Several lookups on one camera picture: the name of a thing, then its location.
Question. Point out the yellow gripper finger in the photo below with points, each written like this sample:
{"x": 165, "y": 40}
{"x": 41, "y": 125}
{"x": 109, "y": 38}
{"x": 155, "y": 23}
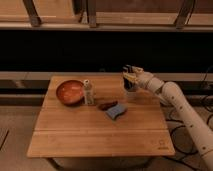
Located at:
{"x": 134, "y": 69}
{"x": 130, "y": 78}

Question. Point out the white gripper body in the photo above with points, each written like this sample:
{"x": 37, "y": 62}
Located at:
{"x": 143, "y": 78}

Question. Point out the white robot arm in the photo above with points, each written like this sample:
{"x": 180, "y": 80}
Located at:
{"x": 170, "y": 93}

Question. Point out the white ceramic cup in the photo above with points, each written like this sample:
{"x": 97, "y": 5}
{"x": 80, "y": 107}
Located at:
{"x": 131, "y": 94}

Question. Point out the dark red chili pepper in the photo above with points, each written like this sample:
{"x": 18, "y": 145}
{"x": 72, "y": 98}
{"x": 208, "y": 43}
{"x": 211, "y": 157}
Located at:
{"x": 108, "y": 105}

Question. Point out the blue sponge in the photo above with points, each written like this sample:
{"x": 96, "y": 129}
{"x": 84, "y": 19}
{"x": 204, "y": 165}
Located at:
{"x": 115, "y": 111}

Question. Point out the wooden folding table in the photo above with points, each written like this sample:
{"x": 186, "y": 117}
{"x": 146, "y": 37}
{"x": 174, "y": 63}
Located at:
{"x": 85, "y": 131}

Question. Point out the clear plastic bottle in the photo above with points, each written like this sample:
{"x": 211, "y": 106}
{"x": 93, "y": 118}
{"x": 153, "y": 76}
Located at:
{"x": 88, "y": 92}

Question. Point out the orange wooden bowl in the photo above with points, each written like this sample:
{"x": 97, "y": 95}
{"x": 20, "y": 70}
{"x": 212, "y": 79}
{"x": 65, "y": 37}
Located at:
{"x": 70, "y": 92}

